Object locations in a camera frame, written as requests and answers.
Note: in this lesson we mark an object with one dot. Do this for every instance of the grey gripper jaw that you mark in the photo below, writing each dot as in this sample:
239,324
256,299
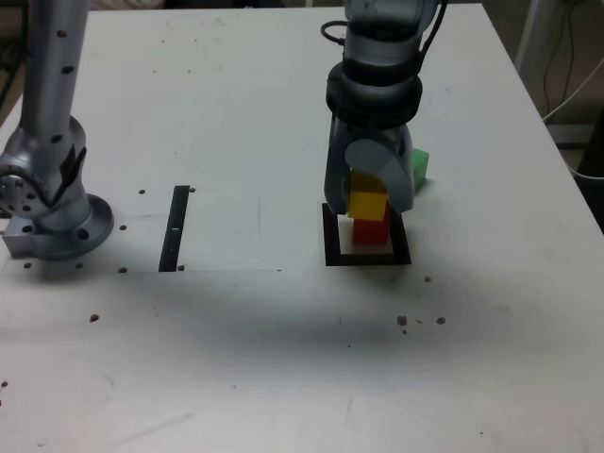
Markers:
336,179
373,158

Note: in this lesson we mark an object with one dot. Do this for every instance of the white metal frame leg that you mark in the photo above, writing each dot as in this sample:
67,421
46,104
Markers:
528,28

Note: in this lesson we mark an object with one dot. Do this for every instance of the black tape square outline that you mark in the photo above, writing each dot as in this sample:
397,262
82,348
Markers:
330,240

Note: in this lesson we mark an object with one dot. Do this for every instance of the yellow cube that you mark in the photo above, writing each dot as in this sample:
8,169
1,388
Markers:
365,205

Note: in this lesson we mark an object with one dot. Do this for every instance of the red cube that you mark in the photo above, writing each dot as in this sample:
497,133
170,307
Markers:
370,233

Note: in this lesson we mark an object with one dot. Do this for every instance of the green cube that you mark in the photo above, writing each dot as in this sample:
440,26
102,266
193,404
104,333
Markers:
421,167

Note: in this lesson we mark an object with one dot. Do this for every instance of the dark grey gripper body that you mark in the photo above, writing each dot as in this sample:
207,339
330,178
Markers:
375,133

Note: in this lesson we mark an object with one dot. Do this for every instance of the black tape strip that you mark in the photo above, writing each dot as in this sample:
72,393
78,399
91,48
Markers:
172,245

